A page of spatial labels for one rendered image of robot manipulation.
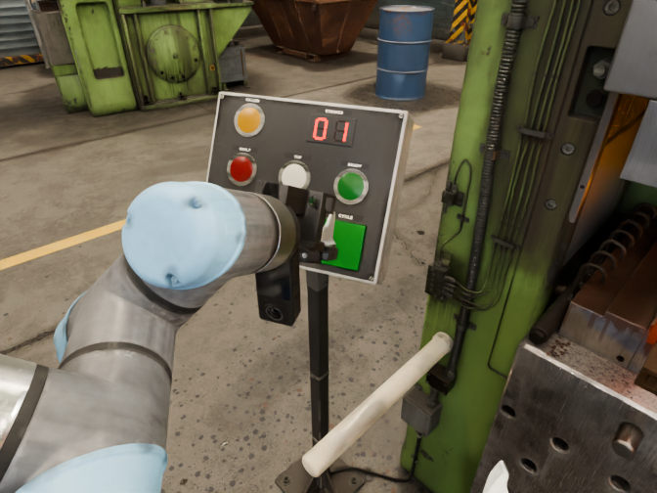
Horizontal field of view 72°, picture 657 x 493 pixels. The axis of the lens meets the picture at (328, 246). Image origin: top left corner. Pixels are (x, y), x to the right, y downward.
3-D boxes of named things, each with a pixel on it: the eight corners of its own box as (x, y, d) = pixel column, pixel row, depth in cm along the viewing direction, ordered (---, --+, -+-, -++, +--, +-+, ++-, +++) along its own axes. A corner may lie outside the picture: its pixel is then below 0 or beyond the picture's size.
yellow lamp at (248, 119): (251, 138, 77) (248, 112, 74) (235, 131, 79) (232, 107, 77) (265, 133, 78) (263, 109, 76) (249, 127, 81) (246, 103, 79)
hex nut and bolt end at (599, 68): (596, 112, 66) (613, 62, 62) (577, 108, 68) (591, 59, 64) (602, 108, 68) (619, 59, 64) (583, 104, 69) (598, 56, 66)
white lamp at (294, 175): (296, 197, 74) (295, 172, 72) (279, 187, 77) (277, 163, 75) (310, 190, 76) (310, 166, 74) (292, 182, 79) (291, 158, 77)
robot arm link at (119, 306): (15, 406, 31) (109, 308, 28) (60, 302, 40) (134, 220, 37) (118, 441, 35) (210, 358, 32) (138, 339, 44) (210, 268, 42)
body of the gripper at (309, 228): (340, 197, 54) (306, 188, 43) (328, 266, 55) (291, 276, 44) (283, 187, 57) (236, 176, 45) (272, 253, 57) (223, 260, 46)
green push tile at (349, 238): (357, 272, 72) (365, 225, 71) (314, 262, 74) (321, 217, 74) (359, 270, 74) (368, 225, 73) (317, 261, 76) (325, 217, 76)
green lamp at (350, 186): (354, 206, 72) (355, 181, 69) (333, 197, 74) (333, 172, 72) (367, 200, 73) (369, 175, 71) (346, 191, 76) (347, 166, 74)
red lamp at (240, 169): (243, 187, 77) (240, 163, 75) (228, 179, 80) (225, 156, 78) (257, 181, 79) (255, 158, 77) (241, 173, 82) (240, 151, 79)
